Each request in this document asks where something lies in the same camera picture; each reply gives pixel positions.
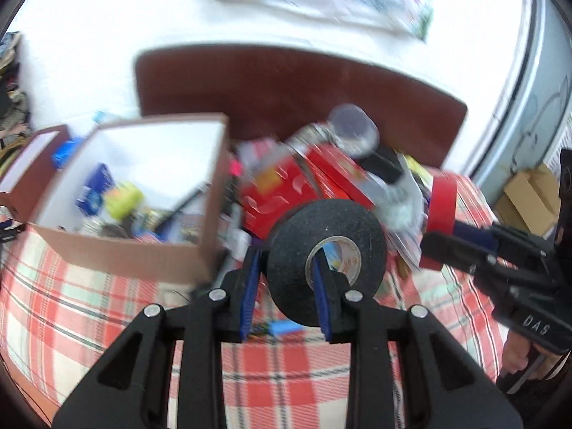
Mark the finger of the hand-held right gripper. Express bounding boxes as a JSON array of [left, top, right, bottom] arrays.
[[421, 231, 521, 289], [453, 219, 552, 255]]

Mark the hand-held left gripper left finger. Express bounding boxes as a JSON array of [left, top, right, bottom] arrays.
[[53, 248, 263, 429]]

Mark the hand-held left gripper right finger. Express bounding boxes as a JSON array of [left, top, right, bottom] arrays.
[[310, 251, 524, 429]]

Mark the red tape roll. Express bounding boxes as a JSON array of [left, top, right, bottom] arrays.
[[419, 171, 458, 272]]

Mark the black tape roll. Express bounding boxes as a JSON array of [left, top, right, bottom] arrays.
[[266, 200, 388, 328]]

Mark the brown cardboard box white inside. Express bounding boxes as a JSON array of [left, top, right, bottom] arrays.
[[28, 113, 230, 285]]

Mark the clear round plastic container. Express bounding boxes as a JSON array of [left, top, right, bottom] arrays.
[[327, 103, 380, 158]]

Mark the person's right hand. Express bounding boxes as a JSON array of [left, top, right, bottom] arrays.
[[500, 334, 535, 379]]

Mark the open cardboard carton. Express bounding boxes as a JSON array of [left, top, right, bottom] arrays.
[[493, 164, 562, 234]]

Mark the large red gift box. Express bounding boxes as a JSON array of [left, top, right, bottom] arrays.
[[238, 160, 319, 238]]

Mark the black box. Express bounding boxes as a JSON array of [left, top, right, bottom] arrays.
[[361, 147, 404, 185]]

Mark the red box with clear window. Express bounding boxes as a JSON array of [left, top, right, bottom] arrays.
[[303, 142, 381, 209]]

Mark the red plaid bed sheet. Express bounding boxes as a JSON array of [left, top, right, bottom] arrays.
[[0, 174, 514, 429]]

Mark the dark brown headboard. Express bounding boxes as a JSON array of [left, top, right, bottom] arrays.
[[135, 44, 468, 176]]

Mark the pile of clothes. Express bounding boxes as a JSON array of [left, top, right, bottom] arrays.
[[0, 30, 33, 164]]

